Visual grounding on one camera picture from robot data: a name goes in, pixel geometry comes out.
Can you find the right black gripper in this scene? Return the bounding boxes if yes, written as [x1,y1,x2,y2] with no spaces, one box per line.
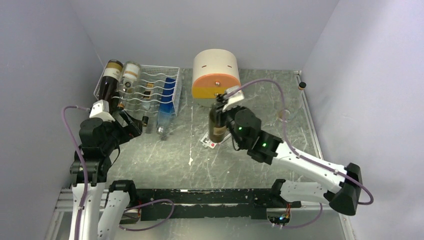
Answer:
[212,100,246,148]

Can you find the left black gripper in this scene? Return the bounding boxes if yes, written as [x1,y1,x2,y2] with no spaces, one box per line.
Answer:
[101,109,144,153]

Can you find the dark green wine bottle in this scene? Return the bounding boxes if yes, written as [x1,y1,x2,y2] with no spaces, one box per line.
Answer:
[208,94,227,144]

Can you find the clear glass bottle black cap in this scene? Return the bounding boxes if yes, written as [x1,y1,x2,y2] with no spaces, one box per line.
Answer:
[277,81,307,123]

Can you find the blue clear square bottle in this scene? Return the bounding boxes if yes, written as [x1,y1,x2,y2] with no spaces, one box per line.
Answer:
[156,77,176,135]

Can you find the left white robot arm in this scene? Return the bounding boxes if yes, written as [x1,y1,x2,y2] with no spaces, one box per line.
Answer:
[69,111,143,240]

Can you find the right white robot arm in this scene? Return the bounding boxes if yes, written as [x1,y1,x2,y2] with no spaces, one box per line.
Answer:
[221,106,363,216]

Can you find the dark red wine bottle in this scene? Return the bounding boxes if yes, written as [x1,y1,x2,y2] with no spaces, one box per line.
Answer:
[98,59,124,110]

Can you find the clear bottle cream label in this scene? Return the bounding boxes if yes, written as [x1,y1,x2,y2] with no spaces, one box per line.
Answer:
[117,61,142,111]

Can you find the ruler set plastic package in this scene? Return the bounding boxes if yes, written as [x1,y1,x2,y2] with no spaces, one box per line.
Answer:
[199,133,231,149]

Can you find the cream drawer cabinet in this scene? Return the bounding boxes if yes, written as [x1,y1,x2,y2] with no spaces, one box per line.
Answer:
[191,49,241,108]

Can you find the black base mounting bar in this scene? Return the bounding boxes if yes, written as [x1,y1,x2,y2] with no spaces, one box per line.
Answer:
[120,188,302,224]

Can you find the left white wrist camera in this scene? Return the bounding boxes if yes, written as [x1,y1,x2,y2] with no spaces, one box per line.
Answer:
[89,99,114,122]

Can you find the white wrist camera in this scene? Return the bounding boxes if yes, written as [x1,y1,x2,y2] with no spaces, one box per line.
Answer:
[215,85,245,112]
[89,99,114,122]

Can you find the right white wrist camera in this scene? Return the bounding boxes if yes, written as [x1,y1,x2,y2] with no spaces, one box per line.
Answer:
[215,85,245,112]

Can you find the white wire wine rack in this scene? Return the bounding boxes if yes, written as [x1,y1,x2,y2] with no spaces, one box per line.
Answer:
[112,65,182,120]

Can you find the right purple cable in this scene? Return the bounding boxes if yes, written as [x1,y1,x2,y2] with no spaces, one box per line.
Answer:
[225,78,375,229]

